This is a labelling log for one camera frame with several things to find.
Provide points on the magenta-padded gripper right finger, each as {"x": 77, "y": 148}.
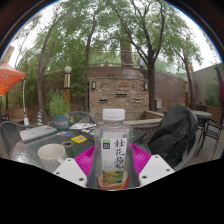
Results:
{"x": 142, "y": 161}

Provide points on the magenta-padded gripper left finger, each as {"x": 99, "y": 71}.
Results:
{"x": 84, "y": 160}

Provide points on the clear drink bottle white cap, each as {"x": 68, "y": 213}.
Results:
{"x": 113, "y": 150}

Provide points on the yellow sticker card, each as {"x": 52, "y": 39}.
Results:
{"x": 79, "y": 139}

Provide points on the black laptop with stickers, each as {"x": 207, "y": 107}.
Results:
{"x": 89, "y": 132}

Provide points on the blue card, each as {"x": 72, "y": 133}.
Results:
{"x": 65, "y": 133}

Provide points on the white ribbed mug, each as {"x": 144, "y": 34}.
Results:
{"x": 50, "y": 156}

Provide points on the white papers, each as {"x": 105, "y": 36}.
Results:
{"x": 81, "y": 126}

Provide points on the black jacket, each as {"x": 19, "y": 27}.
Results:
{"x": 173, "y": 136}

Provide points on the grey laptop with stickers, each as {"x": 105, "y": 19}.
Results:
{"x": 37, "y": 133}

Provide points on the green plant in blue pot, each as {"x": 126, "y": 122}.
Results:
{"x": 60, "y": 108}

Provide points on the blue yellow striped cone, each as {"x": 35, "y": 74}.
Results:
{"x": 40, "y": 117}

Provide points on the round dark patio table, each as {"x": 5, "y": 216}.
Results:
{"x": 201, "y": 115}

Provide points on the dark-trunk tree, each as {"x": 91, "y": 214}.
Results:
{"x": 151, "y": 86}

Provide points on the black metal patio chair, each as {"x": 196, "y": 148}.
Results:
{"x": 215, "y": 133}

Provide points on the slender grey-trunk tree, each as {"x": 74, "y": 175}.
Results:
{"x": 40, "y": 86}

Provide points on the orange canopy tent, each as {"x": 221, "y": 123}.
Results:
{"x": 10, "y": 78}

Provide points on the white wall box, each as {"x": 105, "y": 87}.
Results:
{"x": 158, "y": 104}

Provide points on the wall lamp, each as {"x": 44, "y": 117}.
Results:
{"x": 93, "y": 85}
{"x": 145, "y": 86}

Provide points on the globe lamp post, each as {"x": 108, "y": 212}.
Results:
{"x": 67, "y": 86}

